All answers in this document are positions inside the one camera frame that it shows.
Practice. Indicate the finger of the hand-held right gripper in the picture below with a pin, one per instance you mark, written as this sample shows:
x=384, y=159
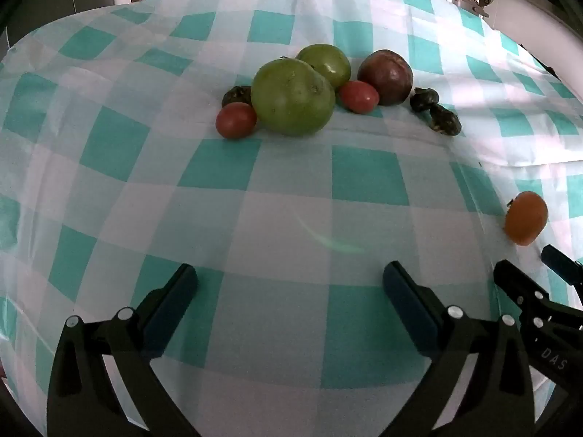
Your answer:
x=562, y=261
x=524, y=287

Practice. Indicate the orange tomato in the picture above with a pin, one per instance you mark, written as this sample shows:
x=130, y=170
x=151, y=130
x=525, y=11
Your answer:
x=526, y=217

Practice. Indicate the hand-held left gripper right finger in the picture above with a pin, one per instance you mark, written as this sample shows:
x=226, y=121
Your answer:
x=410, y=312

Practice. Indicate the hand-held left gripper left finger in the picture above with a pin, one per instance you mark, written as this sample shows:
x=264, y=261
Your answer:
x=169, y=314

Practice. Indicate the dark wrinkled fruit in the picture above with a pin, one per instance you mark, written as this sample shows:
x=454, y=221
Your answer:
x=445, y=120
x=424, y=99
x=237, y=95

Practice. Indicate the teal white checked tablecloth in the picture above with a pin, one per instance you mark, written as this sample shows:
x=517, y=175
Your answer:
x=282, y=191

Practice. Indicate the red cherry tomato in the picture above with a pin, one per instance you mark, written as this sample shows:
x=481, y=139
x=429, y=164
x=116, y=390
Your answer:
x=359, y=96
x=235, y=120

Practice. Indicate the large green tomato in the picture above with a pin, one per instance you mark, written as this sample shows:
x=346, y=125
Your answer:
x=291, y=96

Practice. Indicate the small green tomato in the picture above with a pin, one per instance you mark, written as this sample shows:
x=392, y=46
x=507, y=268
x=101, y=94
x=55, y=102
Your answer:
x=329, y=63

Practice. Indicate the dark red round fruit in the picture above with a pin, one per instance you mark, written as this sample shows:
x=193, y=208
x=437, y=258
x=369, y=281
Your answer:
x=386, y=77

